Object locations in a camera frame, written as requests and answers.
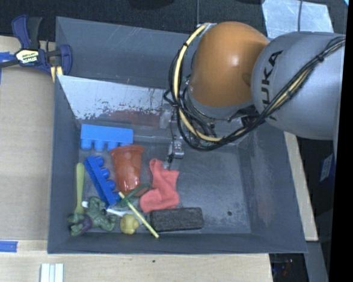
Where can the red cloth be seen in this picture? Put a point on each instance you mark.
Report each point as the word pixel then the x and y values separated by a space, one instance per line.
pixel 164 187

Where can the dark green flat block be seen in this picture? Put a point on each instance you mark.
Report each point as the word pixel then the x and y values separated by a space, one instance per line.
pixel 177 218

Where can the white plastic piece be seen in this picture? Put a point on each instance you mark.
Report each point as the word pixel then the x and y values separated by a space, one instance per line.
pixel 115 212

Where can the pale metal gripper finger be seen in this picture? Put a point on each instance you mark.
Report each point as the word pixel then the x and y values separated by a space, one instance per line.
pixel 179 151
pixel 170 155

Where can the yellow-green plastic spoon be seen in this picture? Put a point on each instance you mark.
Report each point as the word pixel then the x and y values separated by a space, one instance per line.
pixel 79 185

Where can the large light blue toy block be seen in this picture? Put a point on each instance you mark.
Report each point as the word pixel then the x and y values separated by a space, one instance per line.
pixel 106 134

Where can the dark blue toy block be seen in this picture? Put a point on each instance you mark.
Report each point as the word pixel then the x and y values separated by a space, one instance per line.
pixel 101 177

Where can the green toy figure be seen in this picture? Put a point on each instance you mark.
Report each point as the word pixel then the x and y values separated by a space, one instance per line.
pixel 97 216

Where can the small yellow toy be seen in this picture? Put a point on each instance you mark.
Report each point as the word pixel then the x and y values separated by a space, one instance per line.
pixel 129 224

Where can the yellow stick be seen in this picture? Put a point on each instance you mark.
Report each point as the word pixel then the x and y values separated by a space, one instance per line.
pixel 141 217

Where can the grey metal bin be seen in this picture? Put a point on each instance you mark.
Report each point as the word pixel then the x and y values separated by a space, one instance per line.
pixel 215 185

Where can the orange plastic cup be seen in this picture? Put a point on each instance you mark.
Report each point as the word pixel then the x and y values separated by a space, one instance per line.
pixel 128 167

